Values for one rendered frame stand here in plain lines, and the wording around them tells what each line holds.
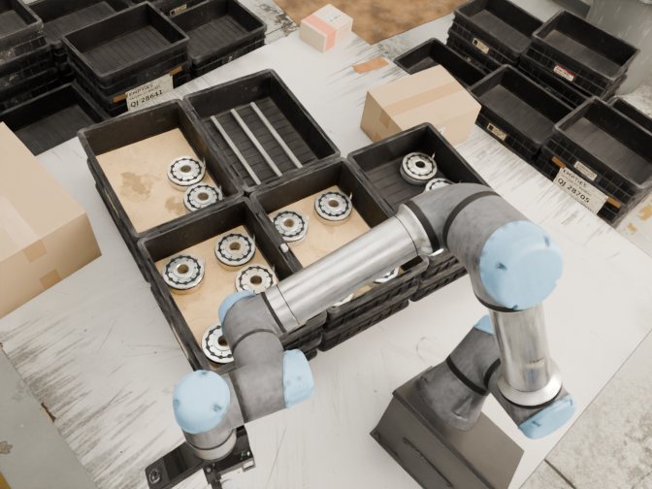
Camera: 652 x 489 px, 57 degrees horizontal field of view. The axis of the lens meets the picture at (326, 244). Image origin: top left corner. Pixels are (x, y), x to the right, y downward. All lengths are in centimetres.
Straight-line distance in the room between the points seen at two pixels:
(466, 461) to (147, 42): 208
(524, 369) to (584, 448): 145
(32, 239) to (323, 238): 72
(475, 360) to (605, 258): 84
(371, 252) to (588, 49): 233
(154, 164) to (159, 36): 107
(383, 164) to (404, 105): 24
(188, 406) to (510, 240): 48
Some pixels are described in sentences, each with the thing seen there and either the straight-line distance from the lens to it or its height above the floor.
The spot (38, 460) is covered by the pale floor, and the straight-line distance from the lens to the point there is 233.
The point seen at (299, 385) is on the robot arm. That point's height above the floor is 135.
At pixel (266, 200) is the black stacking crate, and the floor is 89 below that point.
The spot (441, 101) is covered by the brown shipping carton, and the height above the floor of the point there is 86.
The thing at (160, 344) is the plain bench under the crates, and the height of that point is 70.
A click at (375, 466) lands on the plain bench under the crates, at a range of 151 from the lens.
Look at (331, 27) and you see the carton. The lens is 234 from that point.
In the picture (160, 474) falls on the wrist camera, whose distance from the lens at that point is 103.
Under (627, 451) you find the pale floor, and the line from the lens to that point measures 261.
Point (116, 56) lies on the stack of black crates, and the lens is 266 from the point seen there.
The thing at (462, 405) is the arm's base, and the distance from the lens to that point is 132.
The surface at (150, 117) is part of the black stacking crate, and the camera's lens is 179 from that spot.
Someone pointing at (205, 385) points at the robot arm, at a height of 137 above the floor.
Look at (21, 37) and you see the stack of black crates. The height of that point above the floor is 56.
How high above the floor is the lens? 214
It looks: 55 degrees down
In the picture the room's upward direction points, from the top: 11 degrees clockwise
